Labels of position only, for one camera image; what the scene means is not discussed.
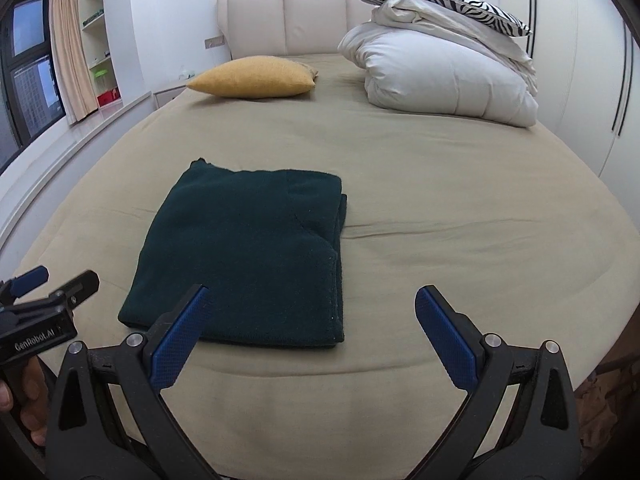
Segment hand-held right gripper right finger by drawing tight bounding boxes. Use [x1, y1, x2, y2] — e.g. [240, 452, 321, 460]
[414, 285, 583, 480]

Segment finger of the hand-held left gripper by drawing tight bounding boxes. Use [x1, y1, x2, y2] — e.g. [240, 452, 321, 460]
[0, 266, 51, 307]
[22, 270, 101, 318]

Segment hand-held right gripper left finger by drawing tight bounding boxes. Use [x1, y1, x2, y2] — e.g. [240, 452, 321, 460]
[45, 284, 221, 480]

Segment dark green sweater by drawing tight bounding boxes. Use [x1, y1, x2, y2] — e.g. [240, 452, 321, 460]
[117, 158, 348, 348]

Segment person's left hand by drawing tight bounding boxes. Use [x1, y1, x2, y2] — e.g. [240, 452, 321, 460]
[0, 360, 51, 443]

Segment bed with beige sheet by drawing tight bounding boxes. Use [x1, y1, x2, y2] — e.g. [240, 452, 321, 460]
[0, 52, 638, 480]

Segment white window ledge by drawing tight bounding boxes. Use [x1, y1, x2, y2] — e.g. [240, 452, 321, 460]
[0, 92, 156, 248]

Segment dark framed window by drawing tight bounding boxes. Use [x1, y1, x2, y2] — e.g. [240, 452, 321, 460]
[0, 0, 68, 171]

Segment white nightstand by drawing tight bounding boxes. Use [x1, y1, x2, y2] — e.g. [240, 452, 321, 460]
[152, 82, 191, 108]

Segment beige curtain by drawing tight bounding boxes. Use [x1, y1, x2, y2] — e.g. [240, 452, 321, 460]
[49, 0, 99, 126]

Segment white folded duvet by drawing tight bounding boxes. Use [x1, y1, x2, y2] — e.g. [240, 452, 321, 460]
[337, 0, 540, 127]

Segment yellow pillow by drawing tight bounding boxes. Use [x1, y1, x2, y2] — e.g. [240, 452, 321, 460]
[186, 56, 319, 99]

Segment white wardrobe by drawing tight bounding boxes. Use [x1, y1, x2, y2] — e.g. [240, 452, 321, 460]
[497, 0, 640, 221]

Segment cream padded headboard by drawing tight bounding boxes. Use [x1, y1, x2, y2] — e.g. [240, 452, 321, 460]
[216, 0, 381, 60]

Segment white wall shelf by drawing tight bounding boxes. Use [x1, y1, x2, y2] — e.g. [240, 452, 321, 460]
[77, 0, 123, 108]

